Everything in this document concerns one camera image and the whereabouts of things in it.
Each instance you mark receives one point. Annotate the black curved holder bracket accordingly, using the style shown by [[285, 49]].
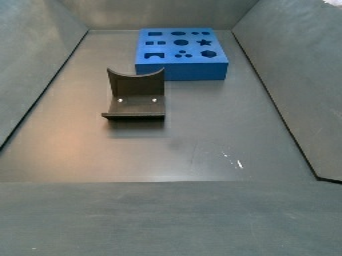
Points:
[[138, 95]]

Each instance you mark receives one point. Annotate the blue shape sorter block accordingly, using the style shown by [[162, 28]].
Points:
[[187, 52]]

